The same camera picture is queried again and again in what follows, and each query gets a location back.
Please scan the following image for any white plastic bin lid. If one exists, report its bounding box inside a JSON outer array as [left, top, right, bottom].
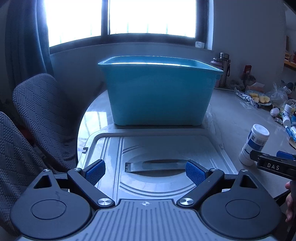
[[78, 128, 237, 202]]

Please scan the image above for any pink water bottle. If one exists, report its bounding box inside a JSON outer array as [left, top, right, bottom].
[[210, 58, 224, 88]]

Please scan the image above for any foil snack wrapper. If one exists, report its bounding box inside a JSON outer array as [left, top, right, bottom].
[[234, 88, 261, 108]]

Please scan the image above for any small white bottle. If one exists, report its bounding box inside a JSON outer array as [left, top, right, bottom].
[[282, 104, 292, 128]]

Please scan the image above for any clear plastic bag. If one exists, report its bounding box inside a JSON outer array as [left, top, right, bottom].
[[266, 82, 291, 108]]

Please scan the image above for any plate of fruit pieces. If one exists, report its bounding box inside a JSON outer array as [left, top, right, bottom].
[[245, 90, 271, 106]]

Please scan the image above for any right hand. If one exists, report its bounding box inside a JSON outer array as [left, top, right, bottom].
[[285, 181, 294, 223]]

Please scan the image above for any dark blue curtain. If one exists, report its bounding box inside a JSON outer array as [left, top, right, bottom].
[[5, 0, 54, 89]]

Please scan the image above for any dark steel water bottle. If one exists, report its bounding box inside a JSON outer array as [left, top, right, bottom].
[[219, 52, 231, 88]]

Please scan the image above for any white medicine bottle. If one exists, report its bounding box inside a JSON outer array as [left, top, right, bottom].
[[238, 124, 270, 166]]

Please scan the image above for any near dark fabric chair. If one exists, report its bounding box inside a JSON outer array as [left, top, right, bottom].
[[1, 113, 46, 236]]

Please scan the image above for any small white sill device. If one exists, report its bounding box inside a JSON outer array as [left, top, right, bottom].
[[195, 41, 205, 49]]

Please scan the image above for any dark framed window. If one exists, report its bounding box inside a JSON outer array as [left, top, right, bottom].
[[45, 1, 214, 53]]

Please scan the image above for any dark fabric chair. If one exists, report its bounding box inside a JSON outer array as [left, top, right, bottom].
[[13, 73, 79, 172], [1, 113, 46, 236]]

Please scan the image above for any far dark fabric chair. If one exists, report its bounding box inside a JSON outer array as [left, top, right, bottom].
[[13, 73, 79, 172]]

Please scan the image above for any teal plastic bin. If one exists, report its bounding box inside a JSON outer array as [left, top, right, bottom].
[[98, 56, 223, 126]]

